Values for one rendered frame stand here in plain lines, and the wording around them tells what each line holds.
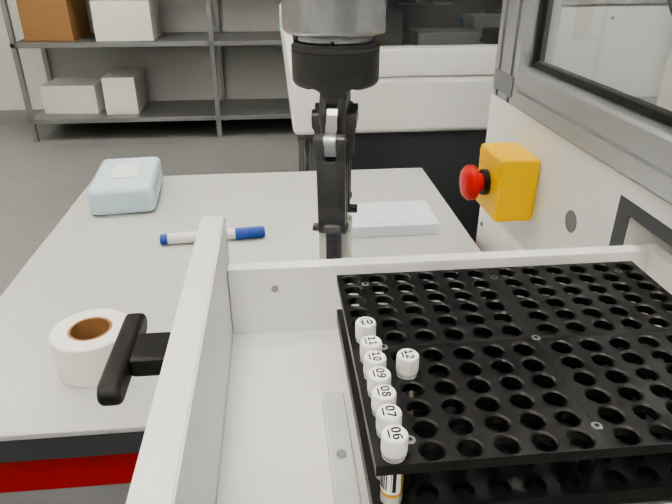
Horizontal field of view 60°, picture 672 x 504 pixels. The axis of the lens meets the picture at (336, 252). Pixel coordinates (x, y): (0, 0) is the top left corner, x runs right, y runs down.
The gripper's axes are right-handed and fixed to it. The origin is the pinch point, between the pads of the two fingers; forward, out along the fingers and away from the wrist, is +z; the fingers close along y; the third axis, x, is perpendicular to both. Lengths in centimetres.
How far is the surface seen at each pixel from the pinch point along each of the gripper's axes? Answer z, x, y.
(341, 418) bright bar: -0.9, -2.3, -24.3
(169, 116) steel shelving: 69, 137, 322
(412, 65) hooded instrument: -8, -9, 58
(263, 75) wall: 53, 85, 382
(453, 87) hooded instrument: -4, -17, 60
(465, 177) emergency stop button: -4.4, -13.6, 10.6
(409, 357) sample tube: -7.3, -6.1, -26.2
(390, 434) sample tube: -7.3, -5.1, -32.0
